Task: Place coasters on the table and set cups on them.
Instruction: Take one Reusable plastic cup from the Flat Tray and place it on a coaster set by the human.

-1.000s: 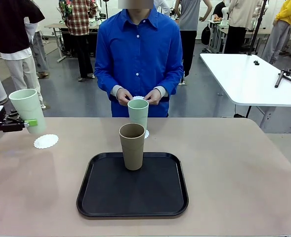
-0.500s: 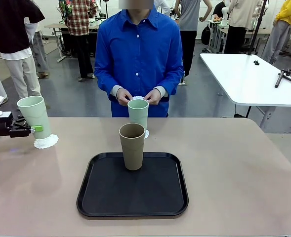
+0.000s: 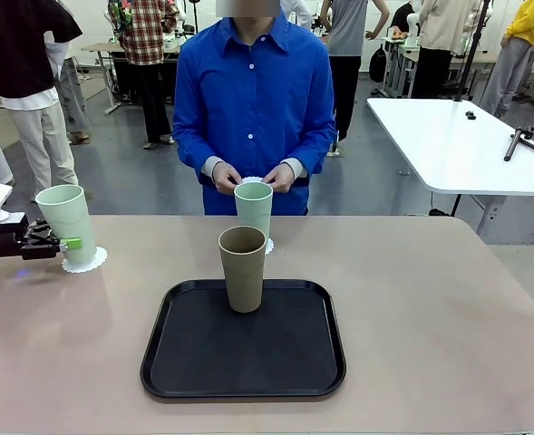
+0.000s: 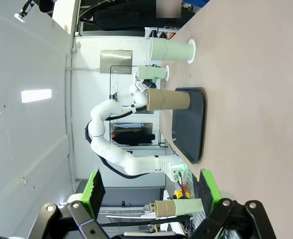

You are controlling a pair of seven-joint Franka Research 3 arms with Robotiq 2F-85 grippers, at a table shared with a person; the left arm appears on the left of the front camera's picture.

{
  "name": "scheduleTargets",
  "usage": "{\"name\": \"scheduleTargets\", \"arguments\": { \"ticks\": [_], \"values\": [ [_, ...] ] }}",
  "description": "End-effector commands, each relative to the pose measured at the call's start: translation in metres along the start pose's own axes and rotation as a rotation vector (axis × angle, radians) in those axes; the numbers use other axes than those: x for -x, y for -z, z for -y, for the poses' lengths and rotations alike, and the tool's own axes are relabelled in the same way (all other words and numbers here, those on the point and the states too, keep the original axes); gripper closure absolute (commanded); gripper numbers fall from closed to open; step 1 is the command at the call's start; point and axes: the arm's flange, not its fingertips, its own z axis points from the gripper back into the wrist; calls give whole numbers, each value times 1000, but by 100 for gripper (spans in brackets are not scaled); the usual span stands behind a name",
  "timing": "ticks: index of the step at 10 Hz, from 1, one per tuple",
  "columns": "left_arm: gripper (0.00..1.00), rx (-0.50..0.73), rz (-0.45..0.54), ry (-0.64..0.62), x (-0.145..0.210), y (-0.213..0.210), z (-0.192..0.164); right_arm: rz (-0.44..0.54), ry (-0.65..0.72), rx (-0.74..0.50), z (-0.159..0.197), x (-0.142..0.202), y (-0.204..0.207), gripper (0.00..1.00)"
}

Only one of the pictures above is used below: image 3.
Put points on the seated person in black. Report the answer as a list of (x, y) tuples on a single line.
[(401, 18)]

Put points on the black plastic serving tray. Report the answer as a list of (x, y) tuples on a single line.
[(248, 362)]

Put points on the person's left forearm blue sleeve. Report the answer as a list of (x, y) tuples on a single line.
[(314, 154)]

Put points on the person in beige shirt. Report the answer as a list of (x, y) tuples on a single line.
[(443, 27)]

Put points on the brown tall cup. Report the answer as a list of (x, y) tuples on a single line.
[(244, 281)]

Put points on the person's left hand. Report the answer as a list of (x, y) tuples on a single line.
[(282, 179)]

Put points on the person in black shirt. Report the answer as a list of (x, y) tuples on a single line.
[(17, 54)]

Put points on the black stand pole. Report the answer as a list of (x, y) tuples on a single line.
[(472, 50)]

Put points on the person in blue shirt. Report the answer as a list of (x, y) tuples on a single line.
[(253, 90)]

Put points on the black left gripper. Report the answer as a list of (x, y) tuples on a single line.
[(3, 233)]

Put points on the person in grey shirt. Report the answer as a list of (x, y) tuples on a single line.
[(346, 31)]

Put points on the black metal rod clamp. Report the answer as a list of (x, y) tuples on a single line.
[(512, 145)]

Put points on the person's right hand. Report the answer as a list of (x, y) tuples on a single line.
[(225, 179)]

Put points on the wooden top desk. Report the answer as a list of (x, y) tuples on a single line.
[(103, 46)]

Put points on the white rounded table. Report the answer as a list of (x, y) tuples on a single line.
[(452, 145)]

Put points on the person's right forearm blue sleeve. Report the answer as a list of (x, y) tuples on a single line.
[(191, 151)]

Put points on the pale green tall cup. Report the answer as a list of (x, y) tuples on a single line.
[(67, 217), (253, 210)]

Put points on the person in grey trousers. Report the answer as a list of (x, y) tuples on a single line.
[(74, 99)]

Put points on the black bag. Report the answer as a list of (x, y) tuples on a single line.
[(377, 65)]

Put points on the small black object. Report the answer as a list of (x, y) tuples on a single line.
[(470, 114)]

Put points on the person in plaid shirt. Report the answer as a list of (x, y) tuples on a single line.
[(144, 36)]

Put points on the person in yellow hoodie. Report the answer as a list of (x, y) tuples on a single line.
[(507, 72)]

